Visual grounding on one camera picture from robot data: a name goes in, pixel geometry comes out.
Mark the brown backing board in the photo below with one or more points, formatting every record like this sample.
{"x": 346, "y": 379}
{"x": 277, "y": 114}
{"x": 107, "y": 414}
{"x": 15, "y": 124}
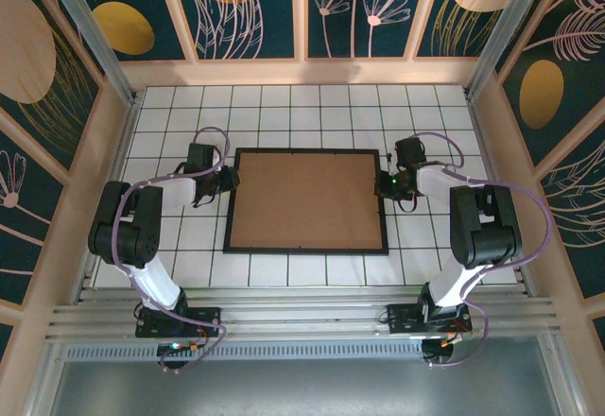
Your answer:
{"x": 305, "y": 198}

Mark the black picture frame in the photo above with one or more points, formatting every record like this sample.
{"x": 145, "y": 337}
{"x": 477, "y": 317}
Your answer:
{"x": 302, "y": 250}

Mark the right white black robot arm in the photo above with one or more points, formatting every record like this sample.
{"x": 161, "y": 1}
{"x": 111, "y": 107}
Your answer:
{"x": 482, "y": 227}

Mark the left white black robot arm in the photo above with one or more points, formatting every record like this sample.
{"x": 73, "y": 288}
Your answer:
{"x": 123, "y": 227}

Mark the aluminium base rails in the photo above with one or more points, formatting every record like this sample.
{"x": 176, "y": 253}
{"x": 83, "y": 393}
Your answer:
{"x": 302, "y": 314}

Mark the small controller board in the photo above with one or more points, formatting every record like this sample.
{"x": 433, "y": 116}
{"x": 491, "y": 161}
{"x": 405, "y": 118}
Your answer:
{"x": 177, "y": 347}

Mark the grey metal sheet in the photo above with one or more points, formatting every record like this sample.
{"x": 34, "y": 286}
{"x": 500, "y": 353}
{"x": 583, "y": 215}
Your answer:
{"x": 302, "y": 387}

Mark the aluminium side rail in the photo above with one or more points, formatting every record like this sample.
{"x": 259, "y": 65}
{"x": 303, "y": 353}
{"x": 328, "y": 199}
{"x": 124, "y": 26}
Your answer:
{"x": 126, "y": 132}
{"x": 480, "y": 127}

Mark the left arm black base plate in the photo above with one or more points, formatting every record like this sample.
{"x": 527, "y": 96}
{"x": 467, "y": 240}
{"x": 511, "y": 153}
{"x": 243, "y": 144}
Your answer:
{"x": 208, "y": 317}

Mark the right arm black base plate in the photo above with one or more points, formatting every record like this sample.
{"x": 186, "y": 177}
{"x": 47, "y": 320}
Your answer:
{"x": 399, "y": 319}

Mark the aluminium corner post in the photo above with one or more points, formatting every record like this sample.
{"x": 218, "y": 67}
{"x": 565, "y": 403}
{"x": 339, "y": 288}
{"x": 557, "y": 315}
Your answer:
{"x": 93, "y": 33}
{"x": 503, "y": 33}

